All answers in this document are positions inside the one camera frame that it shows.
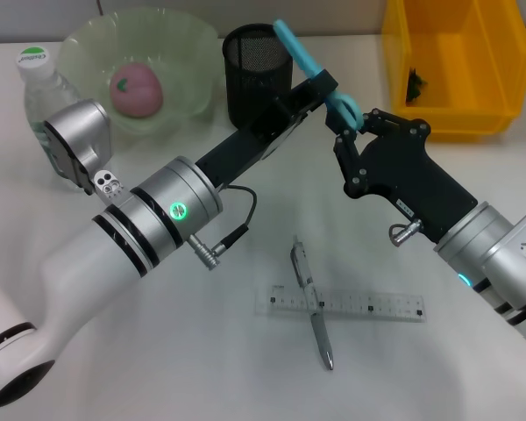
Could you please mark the clear bottle with green label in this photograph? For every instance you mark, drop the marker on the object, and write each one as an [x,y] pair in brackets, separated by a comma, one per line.
[39,87]

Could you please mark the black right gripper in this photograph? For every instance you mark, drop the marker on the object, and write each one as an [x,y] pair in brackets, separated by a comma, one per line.
[403,175]

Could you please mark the blue scissors with sheath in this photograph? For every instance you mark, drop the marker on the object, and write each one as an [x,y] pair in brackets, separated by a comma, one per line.
[298,50]

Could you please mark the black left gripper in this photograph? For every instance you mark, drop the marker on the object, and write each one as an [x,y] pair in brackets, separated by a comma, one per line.
[250,140]

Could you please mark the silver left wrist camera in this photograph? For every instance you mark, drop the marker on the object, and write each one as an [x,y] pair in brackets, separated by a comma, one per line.
[79,131]

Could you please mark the pink peach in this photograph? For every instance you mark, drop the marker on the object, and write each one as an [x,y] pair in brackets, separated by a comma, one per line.
[136,90]

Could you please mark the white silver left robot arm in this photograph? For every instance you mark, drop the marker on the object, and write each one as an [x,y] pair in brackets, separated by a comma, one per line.
[92,263]

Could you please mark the black mesh pen holder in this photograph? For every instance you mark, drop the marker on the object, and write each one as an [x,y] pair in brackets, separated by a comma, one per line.
[254,66]

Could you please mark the translucent green fruit bowl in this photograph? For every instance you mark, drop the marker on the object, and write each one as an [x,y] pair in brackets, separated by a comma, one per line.
[184,57]

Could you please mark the silver ballpoint pen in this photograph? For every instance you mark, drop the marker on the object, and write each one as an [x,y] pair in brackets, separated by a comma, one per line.
[311,298]

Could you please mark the green plastic wrapper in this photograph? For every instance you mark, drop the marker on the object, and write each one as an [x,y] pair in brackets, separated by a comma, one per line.
[416,85]

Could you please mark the transparent plastic ruler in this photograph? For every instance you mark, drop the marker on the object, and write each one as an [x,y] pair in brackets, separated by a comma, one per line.
[377,303]

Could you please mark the yellow plastic bin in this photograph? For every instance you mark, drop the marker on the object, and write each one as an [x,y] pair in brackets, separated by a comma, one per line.
[460,44]

